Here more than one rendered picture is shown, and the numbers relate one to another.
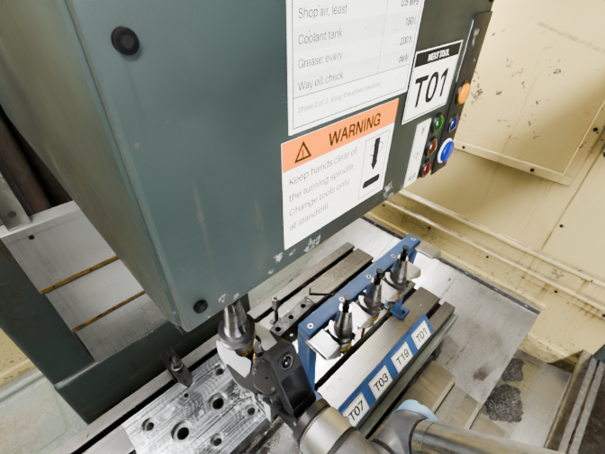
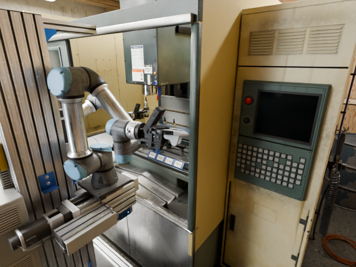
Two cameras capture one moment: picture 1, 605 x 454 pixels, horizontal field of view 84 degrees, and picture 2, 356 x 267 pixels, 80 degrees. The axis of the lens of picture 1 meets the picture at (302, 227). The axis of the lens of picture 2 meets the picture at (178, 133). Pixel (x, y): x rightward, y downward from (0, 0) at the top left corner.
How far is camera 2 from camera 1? 2.15 m
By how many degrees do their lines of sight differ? 73
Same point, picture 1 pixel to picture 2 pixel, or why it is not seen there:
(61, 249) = (165, 102)
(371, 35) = (138, 62)
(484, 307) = not seen: hidden behind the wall
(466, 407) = (166, 197)
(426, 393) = (168, 186)
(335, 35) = (135, 62)
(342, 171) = (137, 75)
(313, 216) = (135, 78)
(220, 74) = (128, 63)
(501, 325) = not seen: hidden behind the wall
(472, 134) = not seen: hidden behind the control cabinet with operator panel
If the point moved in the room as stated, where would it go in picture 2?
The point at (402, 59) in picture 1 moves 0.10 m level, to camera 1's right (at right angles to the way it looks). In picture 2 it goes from (142, 65) to (142, 65)
